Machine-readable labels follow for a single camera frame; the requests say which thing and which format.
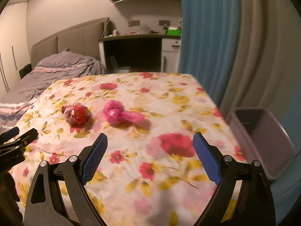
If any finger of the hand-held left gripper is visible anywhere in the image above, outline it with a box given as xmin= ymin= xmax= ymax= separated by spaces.
xmin=0 ymin=128 xmax=38 ymax=170
xmin=0 ymin=127 xmax=20 ymax=143

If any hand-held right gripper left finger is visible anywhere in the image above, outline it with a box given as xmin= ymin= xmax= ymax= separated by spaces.
xmin=24 ymin=132 xmax=109 ymax=226

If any grey striped duvet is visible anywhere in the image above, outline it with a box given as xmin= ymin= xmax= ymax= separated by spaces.
xmin=0 ymin=49 xmax=106 ymax=132

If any grey plastic bin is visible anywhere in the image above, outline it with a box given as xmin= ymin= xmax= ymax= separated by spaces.
xmin=232 ymin=107 xmax=297 ymax=182

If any grey padded headboard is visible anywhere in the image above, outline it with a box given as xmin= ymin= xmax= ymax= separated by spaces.
xmin=31 ymin=17 xmax=111 ymax=69

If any blue and grey curtain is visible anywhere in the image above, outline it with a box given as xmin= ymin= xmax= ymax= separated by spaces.
xmin=177 ymin=0 xmax=301 ymax=226

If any white wardrobe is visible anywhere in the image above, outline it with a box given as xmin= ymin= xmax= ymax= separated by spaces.
xmin=0 ymin=3 xmax=28 ymax=97

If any white drawer cabinet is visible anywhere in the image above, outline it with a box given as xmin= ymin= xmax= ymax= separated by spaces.
xmin=161 ymin=38 xmax=182 ymax=73

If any floral tablecloth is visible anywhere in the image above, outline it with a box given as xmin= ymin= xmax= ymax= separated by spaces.
xmin=9 ymin=72 xmax=250 ymax=226

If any pink plastic bag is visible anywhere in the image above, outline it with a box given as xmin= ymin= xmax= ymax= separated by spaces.
xmin=103 ymin=100 xmax=145 ymax=125

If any dark top desk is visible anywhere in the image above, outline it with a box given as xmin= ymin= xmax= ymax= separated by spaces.
xmin=98 ymin=33 xmax=182 ymax=73

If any red and white wrapper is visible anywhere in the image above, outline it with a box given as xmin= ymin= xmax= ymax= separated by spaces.
xmin=61 ymin=102 xmax=91 ymax=126

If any dark bedside stand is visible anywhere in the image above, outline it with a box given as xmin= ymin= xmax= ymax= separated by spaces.
xmin=19 ymin=63 xmax=32 ymax=79

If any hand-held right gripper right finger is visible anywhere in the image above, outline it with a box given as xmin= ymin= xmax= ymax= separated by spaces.
xmin=192 ymin=132 xmax=276 ymax=226

